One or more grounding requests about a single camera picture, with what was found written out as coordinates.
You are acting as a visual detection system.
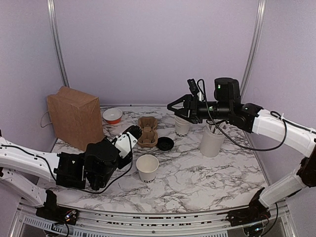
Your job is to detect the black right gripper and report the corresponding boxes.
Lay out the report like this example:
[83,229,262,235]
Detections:
[168,94,232,123]

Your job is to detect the black plastic cup lid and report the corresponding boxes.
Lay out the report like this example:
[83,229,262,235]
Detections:
[156,137,174,151]

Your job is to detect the white paper coffee cup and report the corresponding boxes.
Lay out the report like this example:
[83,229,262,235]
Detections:
[136,155,159,184]

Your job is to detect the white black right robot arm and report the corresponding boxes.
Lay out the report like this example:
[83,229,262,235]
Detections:
[167,78,316,221]

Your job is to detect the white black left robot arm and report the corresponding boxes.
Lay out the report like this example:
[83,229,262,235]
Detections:
[0,125,142,220]

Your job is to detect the brown paper takeout bag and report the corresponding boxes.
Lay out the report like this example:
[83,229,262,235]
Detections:
[47,86,104,151]

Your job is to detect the brown cardboard cup carrier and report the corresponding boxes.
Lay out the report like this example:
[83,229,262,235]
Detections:
[137,117,158,148]

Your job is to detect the orange white bowl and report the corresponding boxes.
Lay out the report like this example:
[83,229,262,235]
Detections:
[102,108,123,125]

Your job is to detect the white plastic stirrers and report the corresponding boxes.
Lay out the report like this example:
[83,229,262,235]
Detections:
[207,120,229,135]

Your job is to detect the white utensil holder cup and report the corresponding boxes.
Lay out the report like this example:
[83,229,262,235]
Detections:
[199,126,225,158]

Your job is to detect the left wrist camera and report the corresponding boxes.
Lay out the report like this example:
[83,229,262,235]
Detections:
[115,132,137,158]

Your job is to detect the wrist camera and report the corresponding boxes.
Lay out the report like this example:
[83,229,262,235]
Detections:
[187,79,200,101]
[115,132,137,158]

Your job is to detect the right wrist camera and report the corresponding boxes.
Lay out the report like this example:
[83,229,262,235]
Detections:
[187,79,200,101]

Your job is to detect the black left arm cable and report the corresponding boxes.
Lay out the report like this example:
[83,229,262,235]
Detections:
[4,145,134,195]

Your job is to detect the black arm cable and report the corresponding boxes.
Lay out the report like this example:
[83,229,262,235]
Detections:
[4,145,134,195]
[197,79,288,150]

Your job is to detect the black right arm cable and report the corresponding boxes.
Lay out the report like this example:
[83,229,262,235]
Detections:
[197,79,288,150]

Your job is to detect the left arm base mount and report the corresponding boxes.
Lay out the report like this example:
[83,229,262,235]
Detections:
[36,190,79,225]

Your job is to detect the right aluminium corner post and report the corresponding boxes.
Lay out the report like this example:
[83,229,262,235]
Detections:
[240,0,267,99]

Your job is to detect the aluminium corner post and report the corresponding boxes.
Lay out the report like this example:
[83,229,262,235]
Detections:
[47,0,70,87]
[240,0,267,99]

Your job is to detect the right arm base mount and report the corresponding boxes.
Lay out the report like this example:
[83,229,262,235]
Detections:
[226,188,271,227]

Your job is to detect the left aluminium corner post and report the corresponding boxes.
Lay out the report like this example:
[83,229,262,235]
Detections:
[47,0,70,87]

